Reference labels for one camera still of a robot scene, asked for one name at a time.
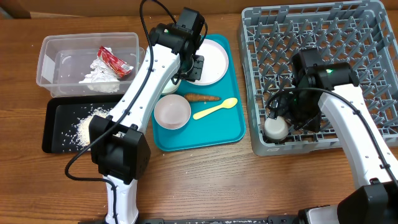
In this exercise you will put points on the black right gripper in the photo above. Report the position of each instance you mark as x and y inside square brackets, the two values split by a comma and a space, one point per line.
[313, 123]

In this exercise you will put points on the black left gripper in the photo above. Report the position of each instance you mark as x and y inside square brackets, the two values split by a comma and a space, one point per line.
[196, 73]

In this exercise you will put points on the pale green bowl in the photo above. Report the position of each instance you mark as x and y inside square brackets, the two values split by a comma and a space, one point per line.
[170, 87]

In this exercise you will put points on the orange carrot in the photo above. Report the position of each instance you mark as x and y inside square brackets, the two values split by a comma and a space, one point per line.
[192, 97]

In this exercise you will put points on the pale green cup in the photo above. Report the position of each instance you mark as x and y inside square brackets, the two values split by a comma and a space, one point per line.
[276, 129]

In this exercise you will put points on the pink bowl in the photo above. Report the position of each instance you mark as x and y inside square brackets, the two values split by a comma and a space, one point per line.
[172, 112]

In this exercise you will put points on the red snack wrapper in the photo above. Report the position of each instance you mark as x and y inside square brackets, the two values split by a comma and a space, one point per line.
[118, 66]

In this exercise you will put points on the white tissue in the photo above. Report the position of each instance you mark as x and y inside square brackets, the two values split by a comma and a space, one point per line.
[102, 78]

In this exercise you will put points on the white rice pile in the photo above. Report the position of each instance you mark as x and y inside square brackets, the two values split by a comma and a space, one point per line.
[85, 129]

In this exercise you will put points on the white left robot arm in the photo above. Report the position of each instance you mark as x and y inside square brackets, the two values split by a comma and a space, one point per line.
[118, 145]

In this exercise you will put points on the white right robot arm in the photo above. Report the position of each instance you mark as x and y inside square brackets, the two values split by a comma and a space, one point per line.
[333, 90]

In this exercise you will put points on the pink plate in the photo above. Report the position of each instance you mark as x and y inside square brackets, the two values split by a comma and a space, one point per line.
[215, 65]

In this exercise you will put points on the yellow plastic spoon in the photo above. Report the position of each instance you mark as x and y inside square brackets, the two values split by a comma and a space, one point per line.
[226, 104]

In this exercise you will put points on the teal serving tray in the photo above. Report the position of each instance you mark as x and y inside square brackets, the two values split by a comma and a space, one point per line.
[221, 127]

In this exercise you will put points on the grey dish rack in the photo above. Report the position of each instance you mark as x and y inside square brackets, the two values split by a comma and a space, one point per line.
[357, 32]

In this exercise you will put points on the clear plastic bin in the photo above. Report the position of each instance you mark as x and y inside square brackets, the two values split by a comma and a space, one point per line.
[65, 60]

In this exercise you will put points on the black tray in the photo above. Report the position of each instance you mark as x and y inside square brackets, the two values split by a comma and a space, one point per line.
[64, 117]

